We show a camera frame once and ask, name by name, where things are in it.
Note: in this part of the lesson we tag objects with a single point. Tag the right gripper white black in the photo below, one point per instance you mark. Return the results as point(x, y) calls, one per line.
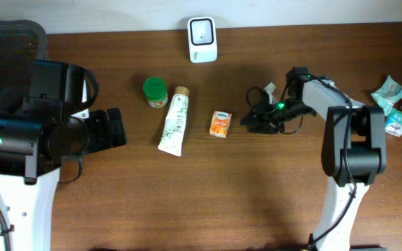
point(263, 109)

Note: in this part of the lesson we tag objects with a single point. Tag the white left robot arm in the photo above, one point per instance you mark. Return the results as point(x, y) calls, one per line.
point(29, 178)

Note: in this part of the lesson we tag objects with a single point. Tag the dark grey plastic basket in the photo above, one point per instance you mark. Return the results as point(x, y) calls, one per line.
point(22, 42)

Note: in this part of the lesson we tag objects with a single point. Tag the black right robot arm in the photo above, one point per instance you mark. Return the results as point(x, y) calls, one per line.
point(353, 147)

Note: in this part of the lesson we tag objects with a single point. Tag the white tube with tan cap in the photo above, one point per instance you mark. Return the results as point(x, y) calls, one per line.
point(175, 122)

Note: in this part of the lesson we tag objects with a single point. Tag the green lidded jar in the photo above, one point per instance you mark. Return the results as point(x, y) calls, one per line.
point(155, 92)

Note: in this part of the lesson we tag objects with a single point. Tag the teal tissue packet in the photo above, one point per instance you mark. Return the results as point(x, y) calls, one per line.
point(394, 123)

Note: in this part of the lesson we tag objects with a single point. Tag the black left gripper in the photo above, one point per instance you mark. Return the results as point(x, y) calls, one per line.
point(105, 134)

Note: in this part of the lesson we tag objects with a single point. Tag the white barcode scanner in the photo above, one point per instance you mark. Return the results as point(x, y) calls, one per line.
point(202, 41)

